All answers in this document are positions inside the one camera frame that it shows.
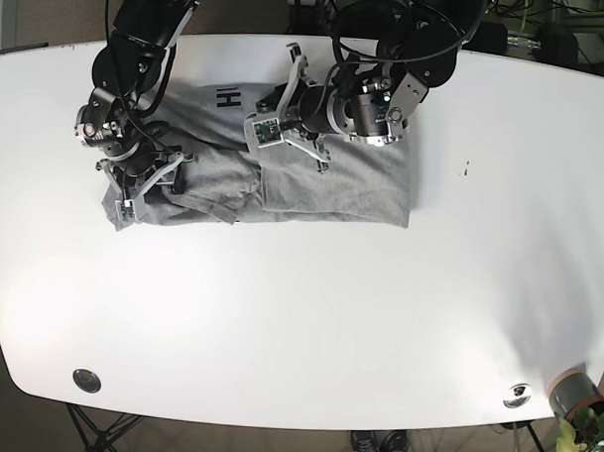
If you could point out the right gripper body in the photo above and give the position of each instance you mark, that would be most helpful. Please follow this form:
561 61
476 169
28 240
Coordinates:
136 161

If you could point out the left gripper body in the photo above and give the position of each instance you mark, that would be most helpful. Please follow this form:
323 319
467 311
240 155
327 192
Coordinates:
354 104

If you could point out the grey printed T-shirt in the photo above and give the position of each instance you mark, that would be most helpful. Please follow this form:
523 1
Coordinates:
227 183

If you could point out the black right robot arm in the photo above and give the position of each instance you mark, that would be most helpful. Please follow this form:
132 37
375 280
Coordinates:
130 77

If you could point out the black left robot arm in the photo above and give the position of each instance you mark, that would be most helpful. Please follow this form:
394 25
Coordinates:
388 55

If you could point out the left metal table grommet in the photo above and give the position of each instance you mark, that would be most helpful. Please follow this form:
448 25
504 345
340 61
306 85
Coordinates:
86 381

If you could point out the metal table grommet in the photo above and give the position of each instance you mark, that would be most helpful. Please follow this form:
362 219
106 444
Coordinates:
517 396
86 381

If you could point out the person's dark shoes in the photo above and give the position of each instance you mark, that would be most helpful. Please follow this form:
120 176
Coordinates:
370 441

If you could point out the right metal table grommet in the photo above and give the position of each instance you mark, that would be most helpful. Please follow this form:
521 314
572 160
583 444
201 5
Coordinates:
517 396

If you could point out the grey plant pot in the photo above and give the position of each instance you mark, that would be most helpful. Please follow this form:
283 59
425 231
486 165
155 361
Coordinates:
571 390

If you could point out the green potted plant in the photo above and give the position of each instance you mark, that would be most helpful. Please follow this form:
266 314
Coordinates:
584 434

